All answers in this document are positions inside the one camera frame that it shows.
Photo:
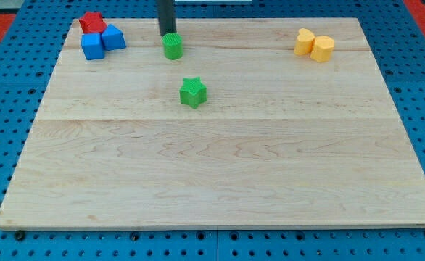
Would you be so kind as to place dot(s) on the green star block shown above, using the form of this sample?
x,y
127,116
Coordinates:
x,y
193,92

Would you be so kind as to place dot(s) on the wooden board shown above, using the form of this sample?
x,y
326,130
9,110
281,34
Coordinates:
x,y
283,141

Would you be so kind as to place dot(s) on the green cylinder block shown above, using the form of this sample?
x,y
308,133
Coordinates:
x,y
172,46

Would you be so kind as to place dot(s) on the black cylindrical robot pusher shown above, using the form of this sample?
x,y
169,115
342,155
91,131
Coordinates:
x,y
166,16

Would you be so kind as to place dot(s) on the yellow heart block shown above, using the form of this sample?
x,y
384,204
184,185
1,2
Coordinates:
x,y
304,42

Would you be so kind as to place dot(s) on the blue cube block right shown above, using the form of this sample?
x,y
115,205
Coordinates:
x,y
113,38

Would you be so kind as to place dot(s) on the blue cube block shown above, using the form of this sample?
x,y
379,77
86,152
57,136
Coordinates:
x,y
92,46
113,38

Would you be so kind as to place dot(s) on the yellow hexagon block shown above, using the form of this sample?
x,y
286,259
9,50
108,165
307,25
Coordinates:
x,y
323,47

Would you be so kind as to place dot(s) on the blue cube block left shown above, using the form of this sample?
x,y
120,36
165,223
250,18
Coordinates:
x,y
92,46

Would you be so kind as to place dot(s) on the red star block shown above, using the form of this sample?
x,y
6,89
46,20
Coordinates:
x,y
92,22

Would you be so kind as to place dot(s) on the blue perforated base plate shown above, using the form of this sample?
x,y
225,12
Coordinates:
x,y
28,54

